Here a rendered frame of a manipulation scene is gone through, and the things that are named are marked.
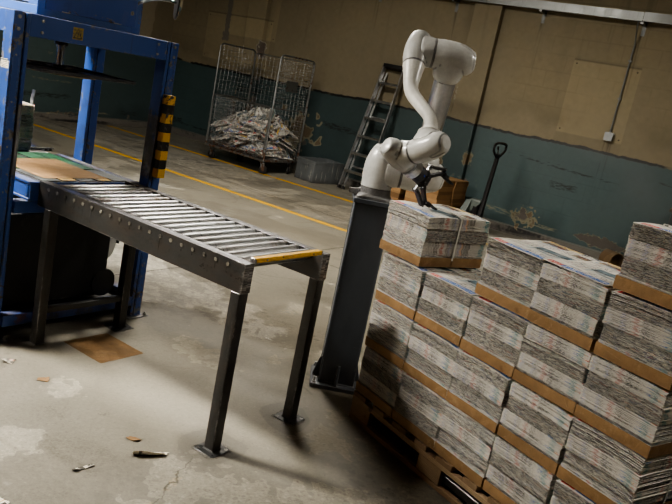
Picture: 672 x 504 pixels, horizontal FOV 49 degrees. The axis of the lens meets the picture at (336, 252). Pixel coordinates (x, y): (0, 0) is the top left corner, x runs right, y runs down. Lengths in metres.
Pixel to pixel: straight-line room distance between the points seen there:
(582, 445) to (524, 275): 0.63
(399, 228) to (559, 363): 1.00
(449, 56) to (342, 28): 8.33
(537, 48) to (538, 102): 0.68
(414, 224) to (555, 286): 0.79
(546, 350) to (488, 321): 0.29
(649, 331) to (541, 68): 7.85
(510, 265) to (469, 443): 0.72
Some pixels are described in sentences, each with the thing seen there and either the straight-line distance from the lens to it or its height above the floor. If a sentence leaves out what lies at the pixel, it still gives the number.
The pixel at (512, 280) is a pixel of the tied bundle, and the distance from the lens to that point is 2.86.
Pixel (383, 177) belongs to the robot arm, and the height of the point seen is 1.12.
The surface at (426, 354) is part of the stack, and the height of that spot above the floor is 0.50.
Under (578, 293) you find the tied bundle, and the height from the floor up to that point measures 1.00.
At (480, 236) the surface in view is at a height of 0.99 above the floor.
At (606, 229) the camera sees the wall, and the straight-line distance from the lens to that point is 9.79.
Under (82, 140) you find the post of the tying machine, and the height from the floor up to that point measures 0.89.
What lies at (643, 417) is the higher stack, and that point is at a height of 0.72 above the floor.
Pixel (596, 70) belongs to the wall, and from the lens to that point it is 9.93.
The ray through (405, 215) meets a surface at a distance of 3.29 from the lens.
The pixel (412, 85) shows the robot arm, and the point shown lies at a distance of 3.32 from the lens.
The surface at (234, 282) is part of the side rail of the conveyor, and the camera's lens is 2.88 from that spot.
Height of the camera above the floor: 1.54
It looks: 13 degrees down
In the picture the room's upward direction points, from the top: 12 degrees clockwise
